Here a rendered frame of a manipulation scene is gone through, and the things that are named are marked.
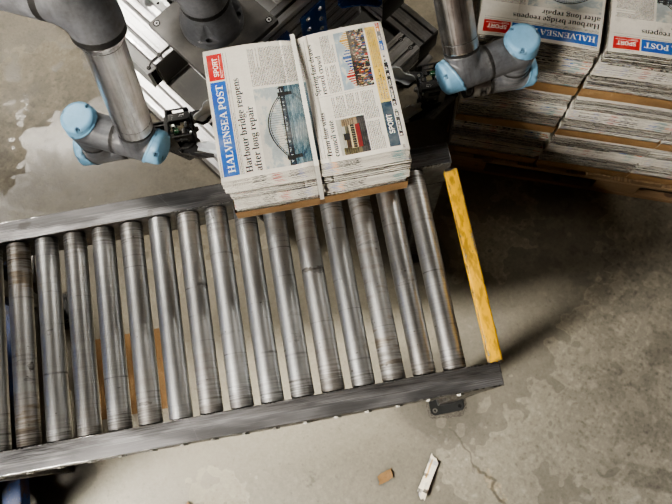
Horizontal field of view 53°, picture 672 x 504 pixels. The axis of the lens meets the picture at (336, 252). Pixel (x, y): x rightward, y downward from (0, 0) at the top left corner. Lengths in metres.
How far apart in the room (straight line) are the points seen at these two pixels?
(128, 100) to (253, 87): 0.24
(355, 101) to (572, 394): 1.33
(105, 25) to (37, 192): 1.48
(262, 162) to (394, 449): 1.20
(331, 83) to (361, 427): 1.22
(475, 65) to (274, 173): 0.49
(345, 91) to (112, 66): 0.43
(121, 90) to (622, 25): 1.12
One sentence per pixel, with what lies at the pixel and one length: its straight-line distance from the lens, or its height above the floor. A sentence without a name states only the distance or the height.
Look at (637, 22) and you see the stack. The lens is 1.79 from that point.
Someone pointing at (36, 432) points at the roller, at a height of 0.79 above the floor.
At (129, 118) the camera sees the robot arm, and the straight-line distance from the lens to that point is 1.40.
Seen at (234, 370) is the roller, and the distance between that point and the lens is 1.47.
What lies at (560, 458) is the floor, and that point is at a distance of 2.32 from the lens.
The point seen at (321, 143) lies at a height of 1.03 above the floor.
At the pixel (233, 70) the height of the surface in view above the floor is 1.04.
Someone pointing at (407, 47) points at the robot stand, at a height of 0.23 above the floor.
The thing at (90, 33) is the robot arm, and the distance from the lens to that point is 1.23.
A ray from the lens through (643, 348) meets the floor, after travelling 2.42.
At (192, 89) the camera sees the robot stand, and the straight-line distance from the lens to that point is 2.37.
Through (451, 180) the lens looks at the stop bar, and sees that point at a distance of 1.53.
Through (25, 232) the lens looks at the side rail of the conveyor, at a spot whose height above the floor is 0.80.
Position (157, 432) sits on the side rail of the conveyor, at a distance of 1.50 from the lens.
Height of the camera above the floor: 2.24
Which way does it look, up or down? 75 degrees down
